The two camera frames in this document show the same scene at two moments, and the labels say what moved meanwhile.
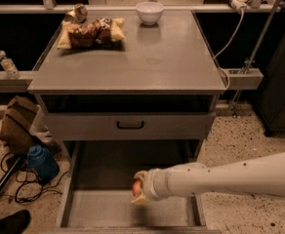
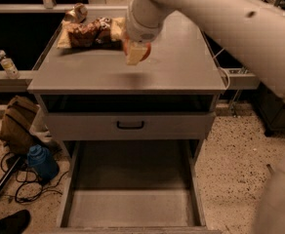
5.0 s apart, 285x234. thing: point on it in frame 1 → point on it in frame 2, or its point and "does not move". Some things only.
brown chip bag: x=95 y=32 does not move
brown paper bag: x=16 y=124 does not move
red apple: x=137 y=187 → x=145 y=56
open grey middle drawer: x=97 y=185 does not move
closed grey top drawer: x=129 y=125 does not move
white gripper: x=152 y=184 → x=142 y=30
